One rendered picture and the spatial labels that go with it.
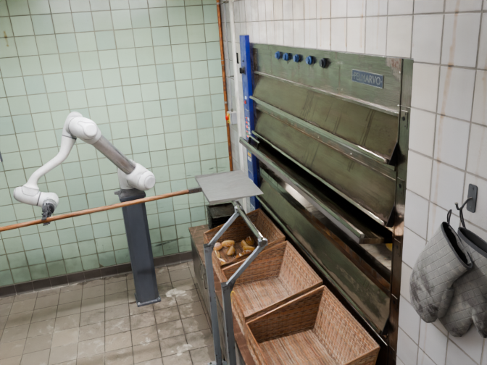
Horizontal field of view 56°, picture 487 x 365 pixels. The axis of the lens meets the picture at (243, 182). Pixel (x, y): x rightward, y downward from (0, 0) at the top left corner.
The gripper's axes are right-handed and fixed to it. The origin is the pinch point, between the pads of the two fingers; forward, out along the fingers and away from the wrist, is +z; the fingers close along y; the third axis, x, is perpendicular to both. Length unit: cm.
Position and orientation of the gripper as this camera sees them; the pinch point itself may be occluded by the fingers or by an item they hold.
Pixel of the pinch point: (45, 219)
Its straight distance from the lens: 321.9
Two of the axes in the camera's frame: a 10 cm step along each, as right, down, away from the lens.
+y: 1.1, 9.2, 3.7
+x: -9.6, 2.0, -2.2
